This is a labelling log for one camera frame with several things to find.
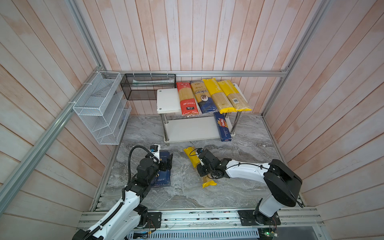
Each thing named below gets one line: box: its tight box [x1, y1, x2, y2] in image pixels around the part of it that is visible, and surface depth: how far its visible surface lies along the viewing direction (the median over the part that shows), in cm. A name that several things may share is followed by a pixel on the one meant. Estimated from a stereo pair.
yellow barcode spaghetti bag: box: [217, 80, 252, 112], surface depth 80 cm
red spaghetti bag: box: [176, 82, 199, 116], surface depth 79 cm
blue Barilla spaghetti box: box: [213, 111, 232, 142], surface depth 102 cm
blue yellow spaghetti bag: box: [190, 80, 219, 114], surface depth 80 cm
